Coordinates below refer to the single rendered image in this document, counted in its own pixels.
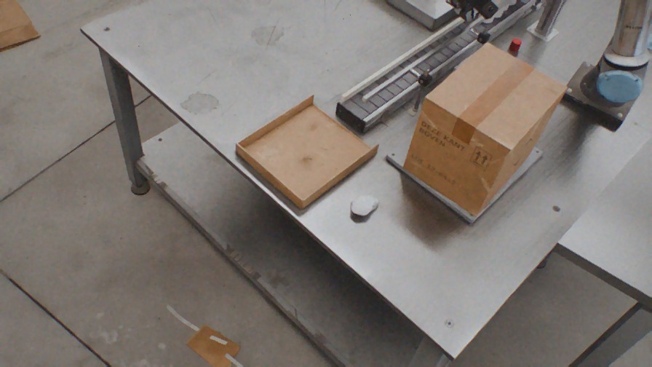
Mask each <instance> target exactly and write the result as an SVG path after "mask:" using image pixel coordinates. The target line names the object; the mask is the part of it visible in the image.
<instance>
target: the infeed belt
mask: <svg viewBox="0 0 652 367"><path fill-rule="evenodd" d="M530 1H531V0H517V2H516V4H515V5H514V6H512V7H508V10H507V11H505V12H503V14H502V16H501V18H499V19H494V18H493V22H492V23H491V24H483V23H480V24H479V25H477V26H476V27H474V28H473V29H474V30H476V31H477V32H479V33H481V32H482V31H484V30H485V27H489V30H490V29H492V28H493V27H495V26H496V25H498V24H499V23H500V22H501V21H503V20H505V19H506V18H507V17H508V16H510V15H512V14H513V13H514V12H516V11H517V10H518V9H520V8H521V7H523V6H524V5H526V4H527V3H528V2H530ZM478 16H479V12H477V13H476V15H475V17H474V19H473V20H472V21H471V22H466V21H464V22H462V23H461V24H460V25H458V26H456V27H455V28H454V29H452V30H451V31H449V32H447V33H446V34H445V35H443V36H441V37H440V38H438V39H437V40H436V41H434V42H432V43H431V44H430V45H428V46H427V47H425V48H423V49H422V50H421V51H419V52H417V53H416V54H414V55H413V56H412V57H410V58H408V59H407V60H406V61H405V62H403V63H401V64H400V65H398V66H397V67H396V68H394V69H392V70H391V71H390V72H388V73H387V74H385V75H383V76H382V77H381V78H379V79H377V80H376V81H374V82H373V83H372V84H370V85H368V86H367V87H366V88H364V89H363V90H361V91H359V92H358V93H357V94H355V95H353V96H352V97H350V98H349V99H348V100H346V101H345V102H342V103H341V106H343V107H344V108H345V109H346V110H347V111H349V112H350V113H352V114H353V115H354V116H355V117H357V118H358V119H360V120H361V121H362V120H363V119H365V118H366V117H368V116H369V115H371V114H372V113H373V112H374V111H376V110H378V109H379V108H380V107H382V106H383V105H384V104H386V103H388V102H389V101H390V100H391V99H393V98H395V97H396V96H397V95H399V94H400V93H401V92H403V91H404V90H406V89H407V88H409V87H410V86H411V85H413V84H414V83H416V82H417V81H418V77H417V76H415V75H414V74H412V73H411V72H409V73H408V74H406V75H404V76H403V77H402V78H401V79H399V80H397V81H396V82H395V83H393V84H391V85H390V86H389V87H387V88H386V89H385V90H383V91H381V92H380V93H378V94H377V95H376V96H374V97H373V98H371V99H370V100H369V101H367V102H366V103H365V102H364V101H362V98H363V97H364V96H365V95H367V94H368V93H369V92H371V91H372V90H374V89H375V88H377V87H378V86H380V85H381V84H383V83H384V82H386V81H387V80H389V79H390V78H392V77H393V76H394V75H396V74H398V73H399V72H400V71H402V70H403V69H405V68H407V67H408V66H409V65H410V64H412V63H414V62H415V61H417V60H418V59H419V58H421V57H423V56H424V55H425V54H426V53H428V52H430V51H431V50H433V49H434V48H435V47H437V46H439V45H440V44H441V43H443V42H444V41H446V40H447V39H449V38H450V37H452V36H453V35H455V34H456V33H458V32H459V31H461V30H462V29H463V28H465V27H467V26H468V25H469V24H471V23H473V22H474V21H475V20H477V19H478ZM476 39H477V36H476V35H474V34H473V33H472V32H470V31H468V32H467V33H465V34H464V35H463V36H461V37H460V38H458V39H456V40H455V41H454V42H453V43H451V44H449V45H448V46H447V47H445V48H444V49H443V50H441V51H439V52H438V53H437V54H435V55H434V56H432V57H431V58H429V59H428V60H426V61H425V62H423V63H422V64H421V65H419V66H418V67H416V68H414V70H415V71H417V72H418V73H420V74H422V73H424V72H425V71H426V69H427V68H429V69H430V72H431V71H433V70H434V69H435V68H436V67H438V66H440V65H441V64H442V63H444V62H445V61H446V60H448V59H449V58H451V57H453V56H454V55H455V54H456V53H458V52H460V51H461V50H462V49H463V48H465V47H466V46H468V45H469V44H471V43H472V42H473V41H475V40H476ZM430 72H429V73H430Z"/></svg>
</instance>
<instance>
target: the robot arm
mask: <svg viewBox="0 0 652 367"><path fill-rule="evenodd" d="M445 2H446V3H447V4H449V5H450V6H452V7H454V8H456V7H458V8H459V9H454V11H455V12H456V13H457V14H458V15H459V16H460V18H462V19H463V20H465V21H466V22H471V21H472V20H473V19H474V17H475V15H476V13H477V12H479V13H480V14H481V15H482V16H483V17H484V18H485V19H486V20H488V19H491V18H492V17H493V16H494V15H495V14H496V13H497V11H498V7H497V6H496V5H495V4H494V3H493V2H492V1H491V0H448V1H447V0H445ZM651 27H652V0H621V5H620V9H619V15H618V18H617V22H616V28H615V32H614V33H613V37H612V39H611V40H610V42H609V44H608V46H607V47H606V49H605V51H604V53H603V54H602V56H601V58H600V60H599V61H598V63H597V65H596V66H595V67H593V68H592V69H591V70H590V71H588V72H587V73H586V74H585V75H584V76H583V78H582V80H581V81H580V85H579V86H580V90H581V92H582V93H583V94H584V96H585V97H586V98H588V99H589V100H590V101H591V102H593V103H596V104H597V105H600V106H604V107H608V108H617V107H620V106H623V105H624V104H625V103H626V102H628V101H630V100H634V99H635V98H636V97H637V96H638V95H639V94H640V92H641V90H642V89H643V81H644V78H645V73H646V70H647V67H648V62H649V59H650V54H651V52H652V33H650V32H651Z"/></svg>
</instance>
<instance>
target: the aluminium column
mask: <svg viewBox="0 0 652 367"><path fill-rule="evenodd" d="M566 1H567V0H548V2H547V4H546V6H545V8H544V11H543V13H542V15H541V17H540V19H539V21H538V24H537V26H536V29H535V31H538V32H539V33H541V34H543V35H544V36H546V35H547V34H548V33H550V32H551V31H552V29H553V28H554V25H555V23H556V21H557V19H558V17H559V15H560V13H561V11H562V9H563V7H564V5H565V3H566Z"/></svg>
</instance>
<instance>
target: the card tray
mask: <svg viewBox="0 0 652 367"><path fill-rule="evenodd" d="M313 101H314V93H313V94H312V95H310V96H309V97H307V98H305V99H304V100H302V101H301V102H300V103H297V104H296V105H294V106H293V107H292V108H289V109H288V110H286V111H285V112H284V113H282V114H280V115H279V116H277V117H276V118H274V119H272V120H271V121H270V122H268V123H266V124H265V125H263V126H262V127H260V128H258V129H257V130H255V131H254V132H252V133H250V134H249V135H247V136H246V137H244V138H243V139H241V140H240V141H238V142H236V153H237V154H238V155H239V156H240V157H241V158H242V159H244V160H245V161H246V162H247V163H248V164H250V165H251V166H252V167H253V168H255V169H256V170H257V171H258V172H259V173H260V174H261V175H262V176H263V177H264V178H266V179H267V180H268V181H269V182H270V183H271V184H273V185H274V186H275V187H276V188H278V190H280V191H281V193H283V194H284V195H285V196H286V197H287V198H289V199H290V200H291V201H292V202H294V203H295V204H296V205H297V206H298V207H299V208H300V209H301V210H303V209H304V208H305V207H306V206H307V205H309V204H310V203H312V202H313V201H315V199H316V198H318V197H319V196H321V195H322V194H324V193H325V192H326V191H327V190H328V189H330V188H331V187H333V186H334V185H335V184H337V183H338V182H339V181H340V180H342V179H343V178H345V177H346V176H347V175H348V174H350V173H351V172H352V171H353V170H355V169H356V168H358V167H359V166H360V165H361V164H363V163H364V162H365V161H367V160H368V159H369V158H371V157H372V156H373V155H374V154H376V153H377V150H378V146H379V143H377V144H376V145H374V147H372V148H371V147H370V146H368V145H367V144H366V143H365V142H364V141H362V140H361V139H359V138H358V137H357V136H356V135H355V134H353V133H352V132H350V131H349V130H348V129H346V128H345V127H344V126H343V125H341V124H340V123H339V122H337V121H336V120H335V119H333V118H332V117H331V116H330V115H328V114H327V113H325V112H324V111H323V110H322V109H321V108H319V107H318V106H316V105H315V104H314V103H313Z"/></svg>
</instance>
